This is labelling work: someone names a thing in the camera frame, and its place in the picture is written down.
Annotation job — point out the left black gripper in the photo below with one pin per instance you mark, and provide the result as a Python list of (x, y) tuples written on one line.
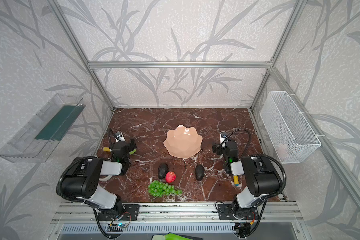
[(127, 146)]

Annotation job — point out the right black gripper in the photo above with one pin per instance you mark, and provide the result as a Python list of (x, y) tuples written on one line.
[(219, 148)]

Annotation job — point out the dark avocado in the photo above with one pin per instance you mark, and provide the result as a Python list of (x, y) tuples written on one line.
[(199, 172), (163, 170)]

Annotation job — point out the green fake grape bunch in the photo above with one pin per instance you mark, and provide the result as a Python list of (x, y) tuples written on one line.
[(160, 189)]

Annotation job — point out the red fake apple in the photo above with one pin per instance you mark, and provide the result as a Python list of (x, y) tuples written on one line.
[(170, 177)]

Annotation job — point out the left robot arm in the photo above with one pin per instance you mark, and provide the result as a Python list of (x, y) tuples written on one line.
[(79, 182)]

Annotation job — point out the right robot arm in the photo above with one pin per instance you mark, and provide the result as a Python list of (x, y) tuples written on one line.
[(265, 176)]

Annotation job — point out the pink scalloped fruit bowl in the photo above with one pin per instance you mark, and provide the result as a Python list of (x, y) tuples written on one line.
[(183, 142)]

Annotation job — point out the pink object in basket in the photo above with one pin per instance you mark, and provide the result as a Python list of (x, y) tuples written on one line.
[(282, 151)]

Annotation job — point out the green white object bottom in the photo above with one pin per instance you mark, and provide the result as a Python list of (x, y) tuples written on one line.
[(171, 236)]

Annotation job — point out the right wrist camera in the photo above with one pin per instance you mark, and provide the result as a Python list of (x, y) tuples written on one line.
[(223, 137)]

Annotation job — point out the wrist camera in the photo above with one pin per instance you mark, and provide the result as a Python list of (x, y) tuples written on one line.
[(223, 137), (119, 136)]

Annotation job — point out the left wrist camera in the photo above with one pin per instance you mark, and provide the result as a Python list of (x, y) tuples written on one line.
[(119, 136)]

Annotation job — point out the yellow handled tool left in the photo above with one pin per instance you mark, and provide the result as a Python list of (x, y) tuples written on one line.
[(106, 149)]

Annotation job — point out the yellow blue handled tool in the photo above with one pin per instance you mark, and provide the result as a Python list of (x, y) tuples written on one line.
[(236, 180)]

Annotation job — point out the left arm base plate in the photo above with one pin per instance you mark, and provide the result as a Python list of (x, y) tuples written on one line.
[(129, 212)]

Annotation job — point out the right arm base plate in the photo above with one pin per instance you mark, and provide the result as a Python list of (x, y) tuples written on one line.
[(233, 212)]

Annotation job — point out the white wire mesh basket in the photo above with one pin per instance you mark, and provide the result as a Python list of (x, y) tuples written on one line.
[(286, 124)]

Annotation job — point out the aluminium front rail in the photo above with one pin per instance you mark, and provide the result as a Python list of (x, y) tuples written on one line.
[(181, 212)]

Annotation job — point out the clear plastic wall bin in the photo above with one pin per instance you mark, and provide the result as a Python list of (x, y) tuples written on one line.
[(35, 142)]

